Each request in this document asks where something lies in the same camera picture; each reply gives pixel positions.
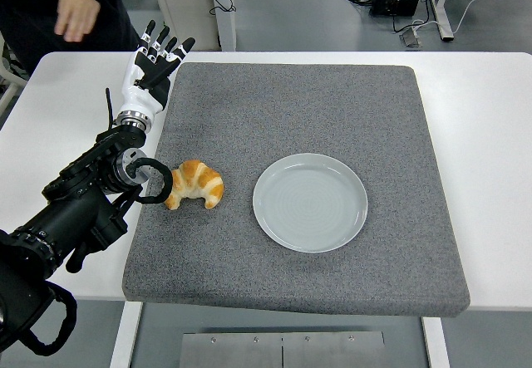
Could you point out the person's hand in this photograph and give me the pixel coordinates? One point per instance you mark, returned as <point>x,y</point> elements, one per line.
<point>79,11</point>

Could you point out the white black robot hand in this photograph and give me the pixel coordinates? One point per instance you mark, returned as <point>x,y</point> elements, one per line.
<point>139,96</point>

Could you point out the golden croissant bread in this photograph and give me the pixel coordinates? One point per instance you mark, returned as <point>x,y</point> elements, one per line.
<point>199,181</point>

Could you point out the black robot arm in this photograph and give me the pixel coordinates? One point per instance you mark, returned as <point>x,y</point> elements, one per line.
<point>62,218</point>

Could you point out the round grey plate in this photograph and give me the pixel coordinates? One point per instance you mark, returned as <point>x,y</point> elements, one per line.
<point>309,204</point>

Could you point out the grey metal plate with screws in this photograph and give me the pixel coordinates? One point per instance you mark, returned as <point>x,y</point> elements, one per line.
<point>249,351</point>

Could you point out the person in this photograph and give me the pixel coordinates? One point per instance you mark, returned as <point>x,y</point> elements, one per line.
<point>25,11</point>

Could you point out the grey felt mat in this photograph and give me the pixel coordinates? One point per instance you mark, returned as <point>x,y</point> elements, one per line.
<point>291,110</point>

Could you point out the white table leg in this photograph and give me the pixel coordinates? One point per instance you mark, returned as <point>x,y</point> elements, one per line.
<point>435,343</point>
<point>124,339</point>

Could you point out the small grey floor box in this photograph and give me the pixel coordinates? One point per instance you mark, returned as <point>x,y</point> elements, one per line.
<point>411,39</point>

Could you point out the white desk leg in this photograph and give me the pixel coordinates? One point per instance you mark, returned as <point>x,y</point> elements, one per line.
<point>442,6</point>

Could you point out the white chair frame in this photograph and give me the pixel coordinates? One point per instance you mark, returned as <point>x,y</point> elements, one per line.
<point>10,81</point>

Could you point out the white post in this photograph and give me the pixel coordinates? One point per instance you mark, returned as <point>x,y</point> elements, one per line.
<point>226,31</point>

